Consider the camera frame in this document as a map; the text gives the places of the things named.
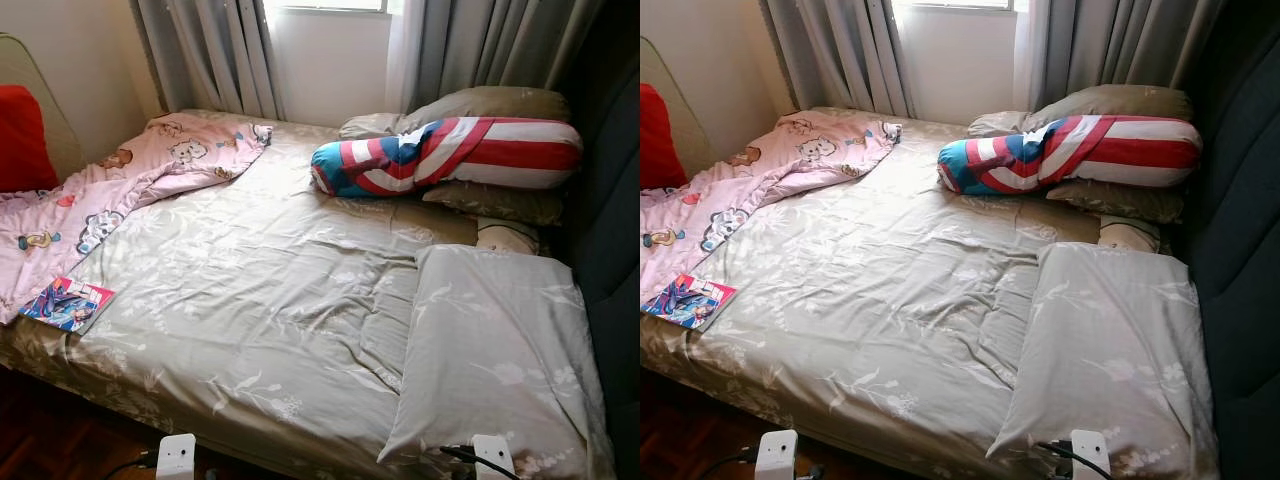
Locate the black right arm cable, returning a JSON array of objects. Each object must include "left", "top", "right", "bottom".
[
  {"left": 1035, "top": 440, "right": 1116, "bottom": 480},
  {"left": 438, "top": 445, "right": 521, "bottom": 480}
]

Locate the dark blue upholstered furniture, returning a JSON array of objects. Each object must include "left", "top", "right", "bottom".
[
  {"left": 1175, "top": 0, "right": 1280, "bottom": 480},
  {"left": 560, "top": 0, "right": 641, "bottom": 480}
]

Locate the bed with beige floral sheet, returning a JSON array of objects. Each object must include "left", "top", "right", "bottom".
[
  {"left": 0, "top": 108, "right": 616, "bottom": 480},
  {"left": 640, "top": 105, "right": 1216, "bottom": 480}
]

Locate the red white blue bolster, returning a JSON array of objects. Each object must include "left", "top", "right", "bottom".
[
  {"left": 937, "top": 114, "right": 1204, "bottom": 196},
  {"left": 310, "top": 116, "right": 584, "bottom": 198}
]

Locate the grey quilted mattress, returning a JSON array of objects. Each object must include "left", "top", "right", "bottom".
[
  {"left": 640, "top": 35, "right": 713, "bottom": 186},
  {"left": 0, "top": 33, "right": 86, "bottom": 186}
]

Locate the small cream pillow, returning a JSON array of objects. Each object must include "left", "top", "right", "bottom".
[
  {"left": 1098, "top": 215, "right": 1163, "bottom": 253},
  {"left": 475, "top": 218, "right": 541, "bottom": 256}
]

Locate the colourful manga book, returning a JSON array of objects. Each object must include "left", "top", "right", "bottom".
[
  {"left": 642, "top": 273, "right": 739, "bottom": 331},
  {"left": 20, "top": 276, "right": 116, "bottom": 334}
]

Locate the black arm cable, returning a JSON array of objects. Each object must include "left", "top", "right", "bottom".
[
  {"left": 1035, "top": 440, "right": 1116, "bottom": 480},
  {"left": 105, "top": 455, "right": 159, "bottom": 480},
  {"left": 438, "top": 445, "right": 521, "bottom": 480},
  {"left": 695, "top": 450, "right": 758, "bottom": 480}
]

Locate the beige floral pillow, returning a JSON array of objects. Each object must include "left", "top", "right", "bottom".
[
  {"left": 1045, "top": 178, "right": 1186, "bottom": 225},
  {"left": 420, "top": 180, "right": 566, "bottom": 227}
]

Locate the pink cartoon print blanket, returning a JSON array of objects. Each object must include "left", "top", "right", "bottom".
[
  {"left": 0, "top": 112, "right": 273, "bottom": 326},
  {"left": 640, "top": 108, "right": 903, "bottom": 306}
]

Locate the white framed window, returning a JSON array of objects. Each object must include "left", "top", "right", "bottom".
[
  {"left": 262, "top": 0, "right": 401, "bottom": 15},
  {"left": 890, "top": 0, "right": 1031, "bottom": 13}
]

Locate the large grey floral pillow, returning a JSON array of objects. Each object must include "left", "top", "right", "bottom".
[
  {"left": 985, "top": 240, "right": 1223, "bottom": 480},
  {"left": 378, "top": 243, "right": 613, "bottom": 480}
]

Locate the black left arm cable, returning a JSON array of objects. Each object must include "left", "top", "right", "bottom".
[
  {"left": 695, "top": 450, "right": 758, "bottom": 480},
  {"left": 105, "top": 455, "right": 159, "bottom": 480}
]

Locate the plain beige pillow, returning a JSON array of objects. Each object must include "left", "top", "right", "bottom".
[
  {"left": 967, "top": 84, "right": 1194, "bottom": 136},
  {"left": 338, "top": 86, "right": 571, "bottom": 141}
]

